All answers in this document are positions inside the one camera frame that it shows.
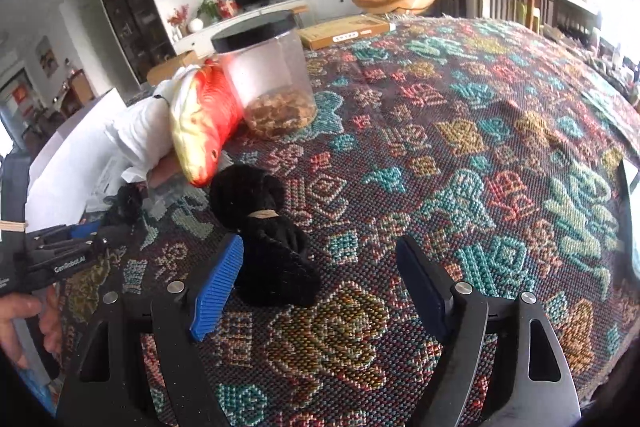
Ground red flower branches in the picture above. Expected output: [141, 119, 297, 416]
[167, 5, 190, 42]

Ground black cloth roll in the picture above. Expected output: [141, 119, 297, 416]
[209, 164, 322, 308]

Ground person's left hand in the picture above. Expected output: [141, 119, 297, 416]
[0, 289, 63, 370]

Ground open cardboard box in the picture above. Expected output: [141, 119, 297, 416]
[146, 51, 201, 85]

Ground framed wall picture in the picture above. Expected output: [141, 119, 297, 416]
[35, 36, 60, 78]

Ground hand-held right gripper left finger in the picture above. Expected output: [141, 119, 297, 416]
[57, 234, 246, 427]

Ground white television cabinet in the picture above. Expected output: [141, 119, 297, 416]
[172, 0, 361, 55]

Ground red flowering potted plant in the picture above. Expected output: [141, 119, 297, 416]
[197, 0, 238, 25]

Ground red fish plush pillow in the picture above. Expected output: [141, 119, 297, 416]
[167, 59, 246, 188]

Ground small black cloth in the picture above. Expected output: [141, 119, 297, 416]
[102, 184, 146, 228]

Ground dark display cabinet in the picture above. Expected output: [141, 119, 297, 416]
[90, 0, 177, 85]

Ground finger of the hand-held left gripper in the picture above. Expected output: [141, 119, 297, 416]
[32, 233, 132, 259]
[25, 225, 103, 243]

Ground flat cardboard box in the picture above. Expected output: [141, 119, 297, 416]
[298, 14, 398, 51]

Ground patterned woven blanket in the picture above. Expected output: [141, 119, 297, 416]
[55, 16, 640, 427]

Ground clear plastic jar black lid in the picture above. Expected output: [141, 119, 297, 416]
[210, 9, 318, 140]

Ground white cloth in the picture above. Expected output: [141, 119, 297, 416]
[105, 77, 201, 182]

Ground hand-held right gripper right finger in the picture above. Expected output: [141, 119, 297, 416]
[395, 234, 583, 427]

